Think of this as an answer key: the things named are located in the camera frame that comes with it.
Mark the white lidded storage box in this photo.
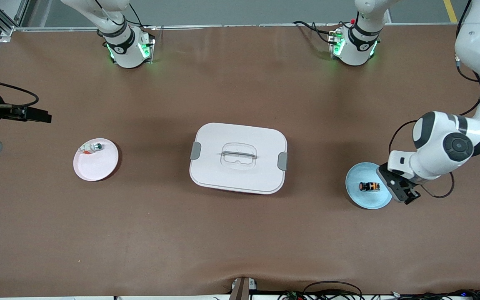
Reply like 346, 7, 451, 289
189, 122, 288, 195

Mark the light blue round plate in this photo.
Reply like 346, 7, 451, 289
345, 162, 393, 210

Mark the pink round plate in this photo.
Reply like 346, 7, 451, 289
73, 138, 119, 182

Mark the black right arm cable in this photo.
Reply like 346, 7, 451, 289
0, 76, 40, 110

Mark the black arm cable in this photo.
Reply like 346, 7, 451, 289
0, 76, 40, 110
389, 0, 480, 199

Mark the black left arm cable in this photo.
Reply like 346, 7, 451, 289
389, 0, 480, 199

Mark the green white switch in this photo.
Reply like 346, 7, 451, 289
79, 142, 103, 156

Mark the aluminium frame profile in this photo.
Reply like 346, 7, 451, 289
0, 0, 30, 38

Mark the black looped cable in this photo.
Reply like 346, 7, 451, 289
302, 281, 364, 300

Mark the black right base cable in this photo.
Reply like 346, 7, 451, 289
114, 3, 157, 45

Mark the black base cable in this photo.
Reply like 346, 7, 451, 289
114, 3, 157, 45
292, 20, 349, 45

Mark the black cable tangle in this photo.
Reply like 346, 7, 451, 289
390, 289, 480, 300

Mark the black left base cable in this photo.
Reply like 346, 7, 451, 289
292, 20, 349, 45

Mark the brown grey edge bracket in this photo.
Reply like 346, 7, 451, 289
229, 276, 258, 300

